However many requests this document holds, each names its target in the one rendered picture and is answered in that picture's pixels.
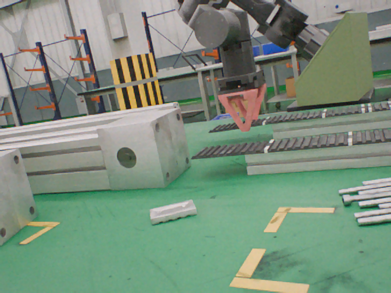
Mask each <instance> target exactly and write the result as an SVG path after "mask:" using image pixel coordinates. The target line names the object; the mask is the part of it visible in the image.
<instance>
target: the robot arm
mask: <svg viewBox="0 0 391 293"><path fill-rule="evenodd" d="M173 1H174V4H175V6H174V8H175V9H176V11H177V13H178V15H179V16H180V17H181V18H182V21H183V22H184V23H186V25H187V26H189V27H190V28H192V29H193V30H194V32H195V37H196V39H197V41H198V42H199V43H200V44H201V45H203V46H204V47H206V48H219V49H220V53H221V59H222V66H223V73H224V77H222V78H219V79H218V80H216V87H217V88H220V91H218V92H217V93H218V99H219V100H220V102H221V104H222V105H223V106H224V108H226V110H227V111H228V113H229V114H230V115H231V117H232V118H233V120H234V121H235V123H236V124H237V125H238V127H239V129H240V130H241V131H242V132H244V131H250V127H251V122H252V120H254V119H255V120H257V119H258V116H259V113H260V108H261V104H262V100H263V97H264V93H265V89H266V81H265V80H264V79H263V76H264V70H263V69H262V70H256V69H255V62H254V54H253V46H252V42H251V33H250V25H249V21H248V14H249V15H250V16H251V17H252V18H253V19H254V20H255V21H256V22H257V23H258V24H259V25H258V27H257V28H256V29H255V30H257V31H258V32H259V33H261V34H262V35H264V36H265V38H266V39H268V40H270V42H272V43H274V44H275V45H277V46H279V47H281V48H282V49H286V47H287V46H288V45H290V44H291V42H292V41H294V42H295V43H294V44H293V45H294V47H295V48H296V49H297V50H298V51H300V52H302V55H301V56H302V57H303V58H304V59H305V60H306V61H307V62H310V61H311V60H312V59H313V57H314V55H315V54H316V53H317V52H318V50H319V49H320V47H321V46H322V45H323V43H324V42H325V41H326V39H327V38H328V36H329V35H330V33H328V32H327V31H325V30H319V29H317V28H315V26H313V25H312V24H310V23H308V22H307V21H306V20H307V18H308V17H309V15H308V14H307V13H306V12H305V11H303V10H302V9H300V8H299V7H297V6H296V5H295V4H293V3H292V2H290V1H287V0H274V1H271V0H173ZM229 2H232V3H233V4H234V5H236V6H238V7H239V8H240V9H242V10H235V9H230V8H226V7H227V6H228V3H229ZM278 4H279V6H280V8H279V10H278V11H277V12H276V13H275V15H274V17H273V19H272V20H271V22H270V23H268V22H266V21H267V20H268V19H269V17H270V15H271V13H272V12H273V10H274V9H275V7H276V6H277V5H278ZM247 41H248V42H247ZM238 85H240V87H239V86H238ZM242 99H248V108H247V109H246V107H245V106H244V103H243V100H242ZM230 101H235V103H236V104H237V105H238V107H239V109H240V111H241V114H242V115H243V117H244V119H245V124H243V122H242V120H241V119H240V117H239V116H238V114H237V112H236V110H235V109H234V107H233V106H232V104H231V103H230Z"/></svg>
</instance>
